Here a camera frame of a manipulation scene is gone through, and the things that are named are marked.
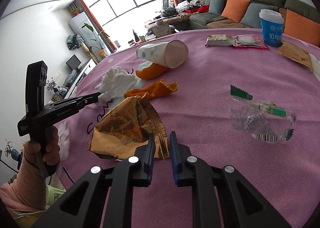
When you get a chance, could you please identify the pink floral tablecloth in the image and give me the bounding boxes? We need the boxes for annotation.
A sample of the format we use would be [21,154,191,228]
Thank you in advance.
[60,29,319,227]

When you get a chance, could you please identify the blue-grey cushion far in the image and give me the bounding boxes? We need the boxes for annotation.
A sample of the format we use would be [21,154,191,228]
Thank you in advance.
[208,0,225,16]

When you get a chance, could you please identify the brown paper piece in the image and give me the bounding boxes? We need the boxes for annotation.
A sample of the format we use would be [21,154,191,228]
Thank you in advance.
[278,41,312,68]

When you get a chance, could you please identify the red clear snack packet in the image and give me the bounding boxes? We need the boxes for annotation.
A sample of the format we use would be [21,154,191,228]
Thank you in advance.
[234,35,269,49]

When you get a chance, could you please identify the blue-grey cushion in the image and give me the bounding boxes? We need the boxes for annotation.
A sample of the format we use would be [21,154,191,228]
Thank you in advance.
[208,0,225,16]
[240,3,272,29]

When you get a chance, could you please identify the white standing air conditioner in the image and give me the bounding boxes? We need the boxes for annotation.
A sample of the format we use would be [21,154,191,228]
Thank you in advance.
[69,12,100,53]

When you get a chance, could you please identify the beige snack packet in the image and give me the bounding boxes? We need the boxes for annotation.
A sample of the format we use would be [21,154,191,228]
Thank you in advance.
[205,34,235,47]

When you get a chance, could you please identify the orange cushion far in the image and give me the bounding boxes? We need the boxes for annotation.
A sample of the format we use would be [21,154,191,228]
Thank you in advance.
[221,0,251,23]

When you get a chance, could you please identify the small black monitor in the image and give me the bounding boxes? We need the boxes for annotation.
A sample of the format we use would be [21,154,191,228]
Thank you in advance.
[66,55,81,71]

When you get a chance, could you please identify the orange cushion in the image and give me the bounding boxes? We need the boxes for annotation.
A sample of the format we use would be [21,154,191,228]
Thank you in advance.
[221,0,251,23]
[284,10,320,47]

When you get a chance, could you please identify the white blue-dotted paper cup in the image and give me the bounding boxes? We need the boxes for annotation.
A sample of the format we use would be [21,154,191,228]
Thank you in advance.
[136,40,189,69]

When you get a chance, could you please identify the orange cushion near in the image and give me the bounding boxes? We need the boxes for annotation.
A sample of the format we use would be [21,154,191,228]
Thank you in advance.
[284,10,320,47]

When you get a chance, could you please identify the flat orange peel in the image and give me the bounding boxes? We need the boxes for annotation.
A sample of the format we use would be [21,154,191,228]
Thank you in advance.
[124,79,179,100]

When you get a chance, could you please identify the left hand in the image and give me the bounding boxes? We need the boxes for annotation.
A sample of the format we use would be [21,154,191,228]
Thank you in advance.
[22,126,61,171]

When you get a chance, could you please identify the pink sleeve left forearm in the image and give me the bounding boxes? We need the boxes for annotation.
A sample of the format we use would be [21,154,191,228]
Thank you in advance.
[1,158,46,212]

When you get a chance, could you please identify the green sectional sofa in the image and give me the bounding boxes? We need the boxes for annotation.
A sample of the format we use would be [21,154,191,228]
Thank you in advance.
[189,0,320,46]

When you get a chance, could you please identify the orange peel under cup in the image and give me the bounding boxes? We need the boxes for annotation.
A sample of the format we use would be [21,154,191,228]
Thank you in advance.
[136,63,170,80]

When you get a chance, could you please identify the blue white paper cup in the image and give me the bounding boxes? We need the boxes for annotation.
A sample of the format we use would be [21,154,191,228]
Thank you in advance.
[259,9,284,48]

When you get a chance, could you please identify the blue-grey cushion near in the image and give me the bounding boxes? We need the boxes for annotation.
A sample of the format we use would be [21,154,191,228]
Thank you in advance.
[240,3,272,29]

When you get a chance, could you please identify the gold foil wrapper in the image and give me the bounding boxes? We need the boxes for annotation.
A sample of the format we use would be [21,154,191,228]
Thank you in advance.
[88,97,170,160]

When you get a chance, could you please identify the white TV cabinet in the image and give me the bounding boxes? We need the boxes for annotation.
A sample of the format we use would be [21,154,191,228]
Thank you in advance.
[64,59,97,99]

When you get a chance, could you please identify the white tissue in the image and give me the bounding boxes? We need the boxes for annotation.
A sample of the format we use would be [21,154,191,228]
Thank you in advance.
[95,66,138,106]

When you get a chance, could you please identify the tall green potted plant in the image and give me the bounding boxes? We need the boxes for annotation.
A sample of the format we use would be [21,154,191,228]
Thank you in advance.
[81,23,109,60]

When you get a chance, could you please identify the clear green plastic wrapper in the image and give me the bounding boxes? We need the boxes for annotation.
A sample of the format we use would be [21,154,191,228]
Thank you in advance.
[229,85,296,144]

